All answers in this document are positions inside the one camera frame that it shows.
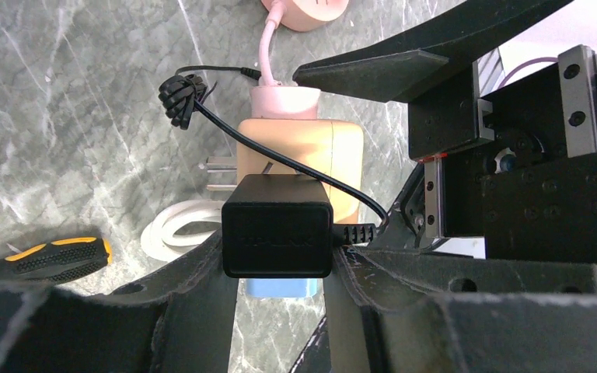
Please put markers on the pink round socket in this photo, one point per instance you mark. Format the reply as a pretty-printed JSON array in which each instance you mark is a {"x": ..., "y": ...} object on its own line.
[{"x": 304, "y": 15}]

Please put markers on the blue plug adapter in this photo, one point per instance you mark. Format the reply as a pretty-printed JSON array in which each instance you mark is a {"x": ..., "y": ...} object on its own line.
[{"x": 282, "y": 288}]

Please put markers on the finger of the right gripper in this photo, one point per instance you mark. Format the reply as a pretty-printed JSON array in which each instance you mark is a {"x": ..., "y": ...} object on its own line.
[{"x": 402, "y": 67}]

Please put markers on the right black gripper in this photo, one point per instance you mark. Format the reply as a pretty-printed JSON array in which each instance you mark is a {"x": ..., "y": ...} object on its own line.
[{"x": 516, "y": 167}]

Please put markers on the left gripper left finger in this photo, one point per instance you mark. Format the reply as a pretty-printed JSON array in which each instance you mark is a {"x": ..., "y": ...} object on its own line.
[{"x": 176, "y": 319}]

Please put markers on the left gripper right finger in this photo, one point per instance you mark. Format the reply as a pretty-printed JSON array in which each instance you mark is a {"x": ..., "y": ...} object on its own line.
[{"x": 396, "y": 312}]

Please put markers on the pink socket cable plug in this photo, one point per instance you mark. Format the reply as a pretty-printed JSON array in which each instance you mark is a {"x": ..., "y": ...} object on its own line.
[{"x": 272, "y": 100}]

